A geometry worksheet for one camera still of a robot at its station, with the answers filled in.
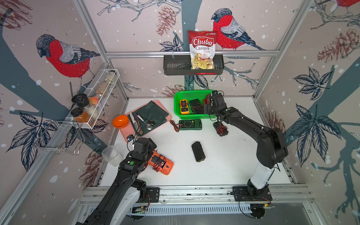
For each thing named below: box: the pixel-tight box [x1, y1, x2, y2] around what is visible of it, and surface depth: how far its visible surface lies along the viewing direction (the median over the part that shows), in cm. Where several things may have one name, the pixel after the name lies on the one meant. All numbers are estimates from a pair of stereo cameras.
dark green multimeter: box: [178, 119, 203, 131], surface depth 103 cm
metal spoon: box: [136, 114, 153, 131], surface depth 105 cm
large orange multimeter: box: [148, 150, 174, 176], surface depth 81 cm
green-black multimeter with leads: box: [189, 98, 204, 114], surface depth 115 cm
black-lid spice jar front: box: [70, 107, 90, 123], surface depth 62 cm
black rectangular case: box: [191, 141, 206, 163], surface depth 88 cm
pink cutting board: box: [120, 99, 173, 143], surface depth 105 cm
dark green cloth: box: [132, 100, 169, 136], surface depth 109 cm
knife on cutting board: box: [129, 112, 140, 133], surface depth 106 cm
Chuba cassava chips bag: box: [188, 30, 218, 70], surface depth 85 cm
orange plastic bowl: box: [112, 114, 129, 129], surface depth 102 cm
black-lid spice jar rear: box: [71, 92, 90, 108], surface depth 63 cm
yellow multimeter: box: [180, 99, 190, 115], surface depth 112 cm
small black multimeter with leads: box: [212, 121, 229, 137], surface depth 97 cm
